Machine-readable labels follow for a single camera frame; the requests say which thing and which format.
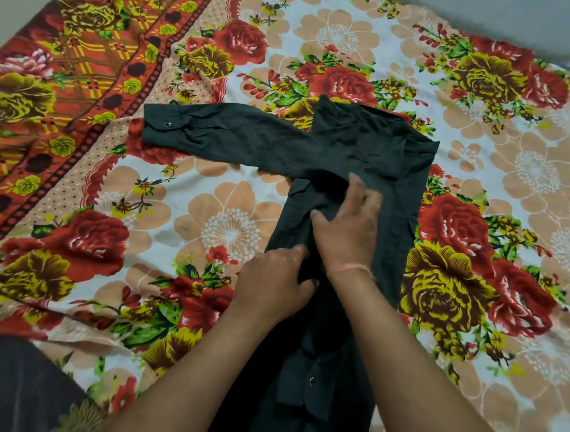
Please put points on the person's left hand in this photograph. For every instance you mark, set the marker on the person's left hand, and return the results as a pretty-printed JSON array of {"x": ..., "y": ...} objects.
[{"x": 269, "y": 287}]

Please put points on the person's right hand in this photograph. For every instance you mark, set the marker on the person's right hand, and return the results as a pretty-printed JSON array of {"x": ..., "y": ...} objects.
[{"x": 349, "y": 236}]

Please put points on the person's left thumb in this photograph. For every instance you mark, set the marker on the person's left thumb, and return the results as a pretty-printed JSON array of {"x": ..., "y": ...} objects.
[{"x": 305, "y": 289}]

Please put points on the person's right thumb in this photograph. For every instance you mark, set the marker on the person's right thumb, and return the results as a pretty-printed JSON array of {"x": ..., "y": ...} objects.
[{"x": 319, "y": 220}]

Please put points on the black button-up shirt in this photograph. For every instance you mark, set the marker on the black button-up shirt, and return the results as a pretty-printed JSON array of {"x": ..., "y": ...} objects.
[{"x": 356, "y": 142}]

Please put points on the person's right forearm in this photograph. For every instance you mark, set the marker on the person's right forearm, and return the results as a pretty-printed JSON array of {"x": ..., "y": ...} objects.
[{"x": 400, "y": 356}]

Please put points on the person's left forearm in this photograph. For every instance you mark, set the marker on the person's left forearm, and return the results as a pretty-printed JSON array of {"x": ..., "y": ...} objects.
[{"x": 196, "y": 374}]

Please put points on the orange thread wrist band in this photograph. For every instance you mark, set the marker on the orange thread wrist band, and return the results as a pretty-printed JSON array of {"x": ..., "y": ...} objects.
[{"x": 352, "y": 268}]

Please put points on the floral patterned bedsheet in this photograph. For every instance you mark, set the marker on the floral patterned bedsheet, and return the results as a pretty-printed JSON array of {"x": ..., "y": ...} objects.
[{"x": 231, "y": 231}]

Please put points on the person's dark trousers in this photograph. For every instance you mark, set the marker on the person's dark trousers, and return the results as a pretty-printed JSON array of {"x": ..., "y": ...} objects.
[{"x": 31, "y": 387}]

